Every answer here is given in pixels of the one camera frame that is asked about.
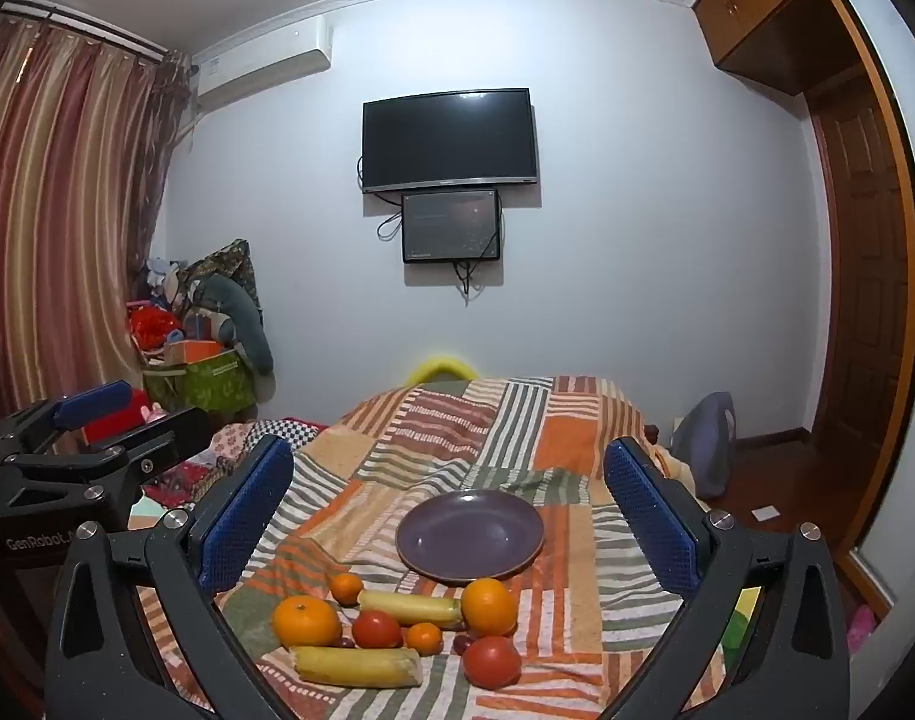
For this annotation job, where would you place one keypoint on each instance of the wooden overhead cabinet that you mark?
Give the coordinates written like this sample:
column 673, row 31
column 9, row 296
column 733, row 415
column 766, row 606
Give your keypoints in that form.
column 757, row 7

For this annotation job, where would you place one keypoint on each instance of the large orange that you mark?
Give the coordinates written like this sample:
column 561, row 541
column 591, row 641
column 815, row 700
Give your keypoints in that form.
column 307, row 621
column 489, row 606

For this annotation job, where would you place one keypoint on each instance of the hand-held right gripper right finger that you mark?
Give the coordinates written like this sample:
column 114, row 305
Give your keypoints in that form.
column 652, row 517

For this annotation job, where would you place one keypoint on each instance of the striped brown curtain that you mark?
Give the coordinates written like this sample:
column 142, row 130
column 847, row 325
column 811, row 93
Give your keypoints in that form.
column 52, row 202

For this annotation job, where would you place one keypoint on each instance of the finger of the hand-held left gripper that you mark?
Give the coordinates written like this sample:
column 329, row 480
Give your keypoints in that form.
column 91, row 402
column 168, row 436

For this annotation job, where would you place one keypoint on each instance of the white paper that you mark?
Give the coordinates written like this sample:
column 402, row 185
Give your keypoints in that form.
column 765, row 514

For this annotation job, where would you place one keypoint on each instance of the red plastic bag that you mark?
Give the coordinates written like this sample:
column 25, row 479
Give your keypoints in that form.
column 153, row 326

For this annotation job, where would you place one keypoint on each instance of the wardrobe sliding door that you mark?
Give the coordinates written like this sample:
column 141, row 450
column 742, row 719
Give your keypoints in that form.
column 896, row 165

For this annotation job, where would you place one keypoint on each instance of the red toy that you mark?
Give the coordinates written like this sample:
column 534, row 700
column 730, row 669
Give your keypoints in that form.
column 116, row 424

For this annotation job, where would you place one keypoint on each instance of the floral cloth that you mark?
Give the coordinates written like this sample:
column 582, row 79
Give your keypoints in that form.
column 228, row 442

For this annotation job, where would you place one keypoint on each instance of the striped patchwork blanket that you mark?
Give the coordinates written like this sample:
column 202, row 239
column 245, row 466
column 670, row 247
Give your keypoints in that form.
column 502, row 427

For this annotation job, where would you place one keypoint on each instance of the green storage box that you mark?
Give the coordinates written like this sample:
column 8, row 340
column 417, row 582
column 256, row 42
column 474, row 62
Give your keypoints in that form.
column 202, row 386

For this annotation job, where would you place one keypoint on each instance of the orange cardboard box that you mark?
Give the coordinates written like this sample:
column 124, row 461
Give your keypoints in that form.
column 195, row 351

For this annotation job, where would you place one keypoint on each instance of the patterned dark cloth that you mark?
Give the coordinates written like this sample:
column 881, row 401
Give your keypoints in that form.
column 228, row 259

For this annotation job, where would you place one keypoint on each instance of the white air conditioner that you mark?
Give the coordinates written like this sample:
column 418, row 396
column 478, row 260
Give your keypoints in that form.
column 262, row 60

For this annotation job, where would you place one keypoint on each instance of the grey stuffed toy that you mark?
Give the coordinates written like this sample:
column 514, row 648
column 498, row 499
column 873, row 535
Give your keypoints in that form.
column 240, row 315

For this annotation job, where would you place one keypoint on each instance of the checkered cloth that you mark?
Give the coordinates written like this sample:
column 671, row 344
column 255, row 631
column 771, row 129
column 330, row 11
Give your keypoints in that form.
column 292, row 431

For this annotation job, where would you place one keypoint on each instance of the black wall television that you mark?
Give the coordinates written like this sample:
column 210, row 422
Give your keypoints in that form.
column 450, row 139

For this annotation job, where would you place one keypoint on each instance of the brown wooden door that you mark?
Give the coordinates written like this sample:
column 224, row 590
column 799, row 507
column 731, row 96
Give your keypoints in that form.
column 858, row 277

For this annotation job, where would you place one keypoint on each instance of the small black wall monitor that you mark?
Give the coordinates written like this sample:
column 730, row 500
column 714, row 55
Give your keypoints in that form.
column 451, row 226

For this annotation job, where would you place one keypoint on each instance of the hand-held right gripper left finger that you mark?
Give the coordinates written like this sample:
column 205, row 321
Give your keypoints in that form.
column 249, row 510

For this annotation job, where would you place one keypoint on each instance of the purple ceramic plate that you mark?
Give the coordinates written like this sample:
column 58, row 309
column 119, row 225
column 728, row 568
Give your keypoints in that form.
column 468, row 536

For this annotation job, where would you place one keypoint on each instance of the curtain rod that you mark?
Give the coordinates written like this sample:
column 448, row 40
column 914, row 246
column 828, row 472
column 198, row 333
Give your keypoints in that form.
column 90, row 22

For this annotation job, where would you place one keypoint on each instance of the small tangerine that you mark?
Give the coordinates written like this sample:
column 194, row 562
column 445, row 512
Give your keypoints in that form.
column 346, row 588
column 425, row 637

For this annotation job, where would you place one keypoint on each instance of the red tomato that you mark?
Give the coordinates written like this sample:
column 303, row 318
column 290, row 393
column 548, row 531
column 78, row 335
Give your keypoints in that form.
column 376, row 628
column 492, row 661

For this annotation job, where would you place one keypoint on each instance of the yellow banana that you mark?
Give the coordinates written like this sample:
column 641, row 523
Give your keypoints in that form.
column 356, row 666
column 411, row 607

